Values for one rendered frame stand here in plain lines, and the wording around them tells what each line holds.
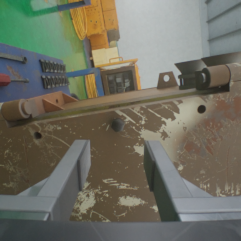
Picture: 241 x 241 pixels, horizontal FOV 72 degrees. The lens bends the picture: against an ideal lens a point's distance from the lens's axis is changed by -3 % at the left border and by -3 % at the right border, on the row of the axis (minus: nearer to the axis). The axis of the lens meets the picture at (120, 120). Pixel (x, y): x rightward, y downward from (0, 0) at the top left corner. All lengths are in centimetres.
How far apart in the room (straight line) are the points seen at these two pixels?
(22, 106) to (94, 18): 618
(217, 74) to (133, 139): 16
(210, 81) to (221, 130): 8
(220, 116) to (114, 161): 18
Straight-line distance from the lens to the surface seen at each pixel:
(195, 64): 66
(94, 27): 635
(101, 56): 620
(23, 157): 33
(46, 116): 31
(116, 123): 25
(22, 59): 68
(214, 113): 30
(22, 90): 64
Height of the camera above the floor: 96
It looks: 2 degrees down
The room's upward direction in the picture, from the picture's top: 81 degrees clockwise
